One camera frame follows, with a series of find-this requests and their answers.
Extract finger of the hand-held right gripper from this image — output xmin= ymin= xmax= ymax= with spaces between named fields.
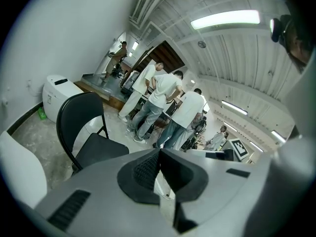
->
xmin=186 ymin=149 xmax=208 ymax=159

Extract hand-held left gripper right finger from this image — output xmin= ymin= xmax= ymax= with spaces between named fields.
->
xmin=159 ymin=148 xmax=272 ymax=234

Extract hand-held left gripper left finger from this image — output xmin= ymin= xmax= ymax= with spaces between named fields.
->
xmin=34 ymin=148 xmax=173 ymax=237

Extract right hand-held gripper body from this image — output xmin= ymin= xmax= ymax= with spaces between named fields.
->
xmin=206 ymin=138 xmax=250 ymax=163

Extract black folding chair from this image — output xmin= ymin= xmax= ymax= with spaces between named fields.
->
xmin=56 ymin=91 xmax=130 ymax=178

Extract black glass display cabinet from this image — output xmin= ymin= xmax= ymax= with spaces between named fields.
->
xmin=120 ymin=71 xmax=139 ymax=96

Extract brown wooden steps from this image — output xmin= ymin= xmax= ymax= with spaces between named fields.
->
xmin=73 ymin=79 xmax=126 ymax=110

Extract brown wooden door panel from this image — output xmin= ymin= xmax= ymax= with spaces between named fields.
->
xmin=147 ymin=40 xmax=186 ymax=75

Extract white oval toilet black panel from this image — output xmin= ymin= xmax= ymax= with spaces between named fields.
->
xmin=41 ymin=74 xmax=85 ymax=123

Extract person's face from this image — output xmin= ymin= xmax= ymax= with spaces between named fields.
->
xmin=283 ymin=21 xmax=313 ymax=73

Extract large ceiling light panel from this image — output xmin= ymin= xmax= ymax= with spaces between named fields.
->
xmin=190 ymin=9 xmax=261 ymax=31

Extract black camera rig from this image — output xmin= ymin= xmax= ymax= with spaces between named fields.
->
xmin=191 ymin=116 xmax=208 ymax=133

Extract head-worn camera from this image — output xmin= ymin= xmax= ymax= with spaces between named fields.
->
xmin=269 ymin=14 xmax=293 ymax=43

